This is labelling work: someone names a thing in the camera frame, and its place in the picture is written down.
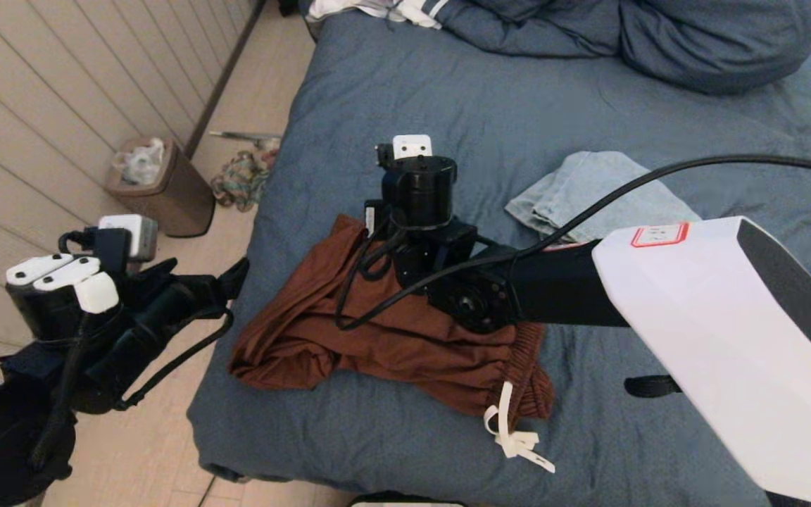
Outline brown shorts with white print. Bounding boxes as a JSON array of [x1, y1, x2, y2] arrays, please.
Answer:
[[228, 213, 556, 474]]

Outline brown metal trash bin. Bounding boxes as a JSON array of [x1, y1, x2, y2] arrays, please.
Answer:
[[104, 135, 215, 238]]

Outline multicoloured cloth bundle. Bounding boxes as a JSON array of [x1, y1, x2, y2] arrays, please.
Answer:
[[210, 150, 278, 213]]

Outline blue bed cover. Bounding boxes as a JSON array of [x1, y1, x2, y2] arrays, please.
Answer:
[[187, 11, 811, 507]]

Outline thin grey rod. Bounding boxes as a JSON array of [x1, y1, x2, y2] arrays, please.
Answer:
[[208, 131, 281, 144]]

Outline clear plastic bin liner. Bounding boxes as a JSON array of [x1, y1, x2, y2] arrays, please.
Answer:
[[111, 138, 167, 187]]

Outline light blue denim shorts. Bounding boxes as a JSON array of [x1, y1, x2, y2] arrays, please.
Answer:
[[504, 150, 702, 247]]

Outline white striped garment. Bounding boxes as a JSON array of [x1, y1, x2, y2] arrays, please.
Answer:
[[306, 0, 452, 30]]

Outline crumpled blue duvet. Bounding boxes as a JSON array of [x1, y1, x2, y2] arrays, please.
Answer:
[[441, 0, 811, 94]]

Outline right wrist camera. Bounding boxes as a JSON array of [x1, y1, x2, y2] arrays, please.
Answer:
[[376, 135, 434, 168]]

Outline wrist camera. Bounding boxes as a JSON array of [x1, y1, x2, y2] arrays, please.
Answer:
[[99, 215, 159, 263], [376, 135, 434, 168]]

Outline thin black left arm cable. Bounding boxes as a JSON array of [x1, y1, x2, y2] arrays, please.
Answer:
[[113, 306, 236, 411]]

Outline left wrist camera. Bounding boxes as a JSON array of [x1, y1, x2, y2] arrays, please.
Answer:
[[99, 215, 159, 263]]

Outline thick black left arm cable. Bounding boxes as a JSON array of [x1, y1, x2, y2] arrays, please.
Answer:
[[29, 310, 96, 472]]

